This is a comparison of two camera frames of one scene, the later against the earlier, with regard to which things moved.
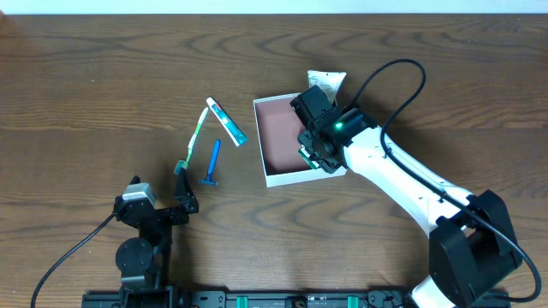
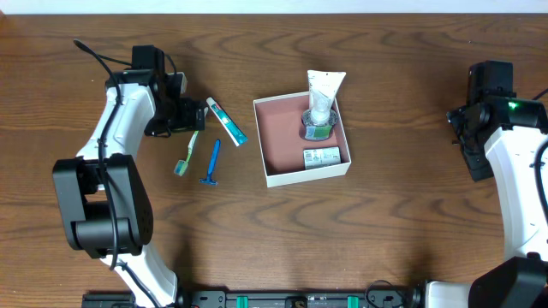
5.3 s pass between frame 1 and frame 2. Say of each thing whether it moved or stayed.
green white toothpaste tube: stayed
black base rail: stayed
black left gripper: moved
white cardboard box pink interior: stayed
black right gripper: moved
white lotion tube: stayed
